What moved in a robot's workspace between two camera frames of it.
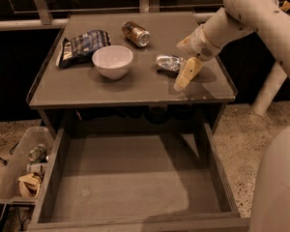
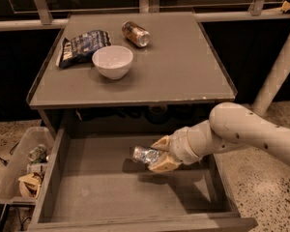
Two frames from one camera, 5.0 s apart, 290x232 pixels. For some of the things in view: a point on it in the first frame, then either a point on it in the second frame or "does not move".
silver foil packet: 168,65 → 145,155
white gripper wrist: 199,46 → 178,147
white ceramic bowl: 112,62 does not move
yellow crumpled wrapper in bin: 30,184 does not move
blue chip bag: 78,49 does not move
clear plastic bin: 21,181 does not move
